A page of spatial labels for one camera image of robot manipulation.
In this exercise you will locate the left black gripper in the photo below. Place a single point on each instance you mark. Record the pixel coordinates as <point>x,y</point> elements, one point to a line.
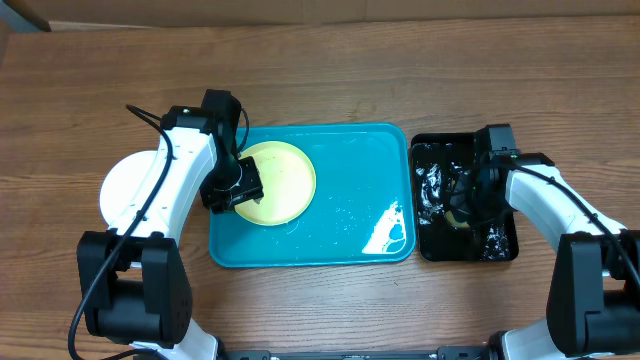
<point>253,189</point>

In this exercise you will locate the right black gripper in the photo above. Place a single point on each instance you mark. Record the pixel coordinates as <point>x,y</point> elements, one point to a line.
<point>460,205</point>

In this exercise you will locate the yellow green sponge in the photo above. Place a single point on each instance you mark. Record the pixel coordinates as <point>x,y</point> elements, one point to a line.
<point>457,220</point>

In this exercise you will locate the light green plate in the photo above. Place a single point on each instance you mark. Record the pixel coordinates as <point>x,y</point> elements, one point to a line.
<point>288,179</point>

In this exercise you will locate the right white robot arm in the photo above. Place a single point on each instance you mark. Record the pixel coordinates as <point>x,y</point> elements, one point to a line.
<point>593,303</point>

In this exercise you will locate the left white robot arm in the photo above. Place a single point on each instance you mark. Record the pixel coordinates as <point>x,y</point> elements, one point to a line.
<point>135,290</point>

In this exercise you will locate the black plastic tray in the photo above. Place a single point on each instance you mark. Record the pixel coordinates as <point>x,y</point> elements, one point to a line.
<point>432,157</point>

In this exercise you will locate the teal plastic tray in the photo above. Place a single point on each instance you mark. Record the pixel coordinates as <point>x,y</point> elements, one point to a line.
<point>362,210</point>

